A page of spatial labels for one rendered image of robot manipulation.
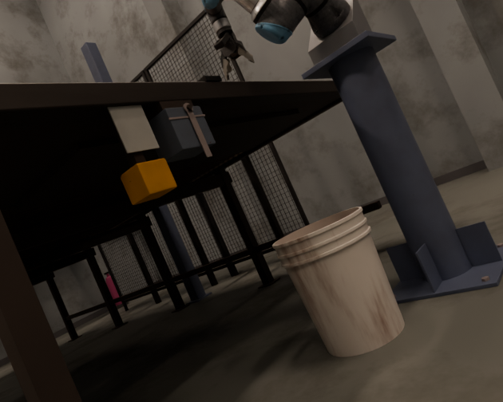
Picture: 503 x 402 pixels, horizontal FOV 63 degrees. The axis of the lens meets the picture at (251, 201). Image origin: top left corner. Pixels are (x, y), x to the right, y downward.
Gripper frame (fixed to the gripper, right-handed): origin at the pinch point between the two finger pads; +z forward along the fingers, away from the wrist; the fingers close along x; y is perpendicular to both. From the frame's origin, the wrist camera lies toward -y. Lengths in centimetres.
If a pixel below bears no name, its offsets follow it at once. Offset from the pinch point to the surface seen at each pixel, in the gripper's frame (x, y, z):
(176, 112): -14, -74, 26
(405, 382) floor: -42, -74, 107
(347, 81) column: -44, -16, 30
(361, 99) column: -46, -16, 38
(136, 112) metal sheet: -10, -84, 24
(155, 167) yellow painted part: -12, -88, 39
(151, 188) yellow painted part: -11, -92, 44
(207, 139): -14, -66, 35
